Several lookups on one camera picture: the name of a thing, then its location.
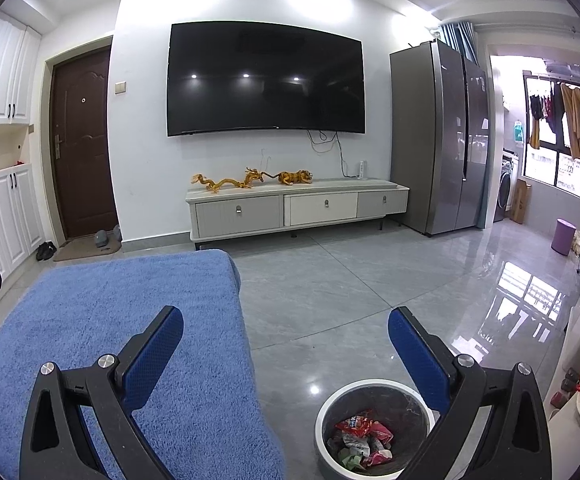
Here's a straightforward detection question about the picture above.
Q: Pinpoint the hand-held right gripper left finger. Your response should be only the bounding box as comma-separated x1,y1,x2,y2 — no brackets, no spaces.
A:
20,305,185,480

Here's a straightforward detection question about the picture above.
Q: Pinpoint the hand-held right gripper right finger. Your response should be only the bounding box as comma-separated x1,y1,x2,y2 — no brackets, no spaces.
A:
388,306,553,480

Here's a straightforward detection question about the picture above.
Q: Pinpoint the pink packet with white edge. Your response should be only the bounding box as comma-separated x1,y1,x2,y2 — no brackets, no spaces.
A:
368,421,395,446

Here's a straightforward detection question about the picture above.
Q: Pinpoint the large red snack bag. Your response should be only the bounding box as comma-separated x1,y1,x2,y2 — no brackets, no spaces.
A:
335,410,375,436

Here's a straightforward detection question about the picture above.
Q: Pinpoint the white bin with black liner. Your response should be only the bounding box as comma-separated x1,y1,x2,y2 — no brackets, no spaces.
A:
315,379,441,480

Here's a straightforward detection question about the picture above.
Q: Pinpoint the large white plastic bag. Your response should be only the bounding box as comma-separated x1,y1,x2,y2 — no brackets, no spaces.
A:
338,435,371,470

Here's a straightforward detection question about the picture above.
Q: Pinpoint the white floor cabinet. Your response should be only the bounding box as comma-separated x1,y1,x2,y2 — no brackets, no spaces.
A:
0,162,46,307

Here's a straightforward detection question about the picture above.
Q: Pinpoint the blue fluffy blanket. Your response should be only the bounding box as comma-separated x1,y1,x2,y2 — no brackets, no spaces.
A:
0,249,287,480

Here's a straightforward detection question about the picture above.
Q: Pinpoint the brown doormat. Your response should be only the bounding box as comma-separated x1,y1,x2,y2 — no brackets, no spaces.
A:
52,237,123,263

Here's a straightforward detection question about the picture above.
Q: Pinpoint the white side table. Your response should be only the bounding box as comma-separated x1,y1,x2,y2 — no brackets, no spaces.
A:
544,265,580,448

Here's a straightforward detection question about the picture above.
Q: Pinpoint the brown entrance door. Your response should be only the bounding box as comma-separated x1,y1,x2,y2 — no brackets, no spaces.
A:
50,45,121,241

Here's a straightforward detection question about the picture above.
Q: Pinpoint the cardboard box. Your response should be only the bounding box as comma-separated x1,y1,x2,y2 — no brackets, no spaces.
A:
512,179,532,225

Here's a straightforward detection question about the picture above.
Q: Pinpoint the purple stool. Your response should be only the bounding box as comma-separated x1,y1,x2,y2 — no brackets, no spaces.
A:
551,218,577,256

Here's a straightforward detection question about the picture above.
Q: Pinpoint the long golden dragon figurine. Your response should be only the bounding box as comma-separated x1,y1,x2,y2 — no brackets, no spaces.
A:
192,173,243,194

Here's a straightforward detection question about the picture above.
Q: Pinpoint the washing machine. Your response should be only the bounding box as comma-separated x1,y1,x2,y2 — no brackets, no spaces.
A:
498,148,521,224

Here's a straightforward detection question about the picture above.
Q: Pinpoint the grey television cabinet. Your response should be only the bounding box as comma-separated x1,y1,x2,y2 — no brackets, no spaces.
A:
185,178,411,251

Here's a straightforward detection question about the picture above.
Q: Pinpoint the short golden dragon figurine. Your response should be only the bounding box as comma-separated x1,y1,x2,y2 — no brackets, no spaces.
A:
244,167,276,190

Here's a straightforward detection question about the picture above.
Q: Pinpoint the grey double-door fridge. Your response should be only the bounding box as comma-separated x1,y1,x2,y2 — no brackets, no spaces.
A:
390,39,490,237

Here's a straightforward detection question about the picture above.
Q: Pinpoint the golden tiger figurine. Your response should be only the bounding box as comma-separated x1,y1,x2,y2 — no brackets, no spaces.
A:
276,170,315,186

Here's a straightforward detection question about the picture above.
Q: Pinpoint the row of hanging clothes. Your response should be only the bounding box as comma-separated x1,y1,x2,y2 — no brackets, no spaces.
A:
527,81,580,206

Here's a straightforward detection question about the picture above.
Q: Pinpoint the blue curtain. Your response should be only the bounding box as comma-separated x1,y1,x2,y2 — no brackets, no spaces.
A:
437,22,478,66

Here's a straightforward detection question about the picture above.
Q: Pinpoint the white wall cabinet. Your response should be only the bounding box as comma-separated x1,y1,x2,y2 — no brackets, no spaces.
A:
0,10,42,127

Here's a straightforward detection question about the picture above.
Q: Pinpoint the black television cable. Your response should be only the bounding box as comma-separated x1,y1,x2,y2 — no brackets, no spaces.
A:
307,130,361,179

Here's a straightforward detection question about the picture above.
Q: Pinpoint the black wall television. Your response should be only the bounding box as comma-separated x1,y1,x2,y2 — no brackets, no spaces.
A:
166,22,365,137

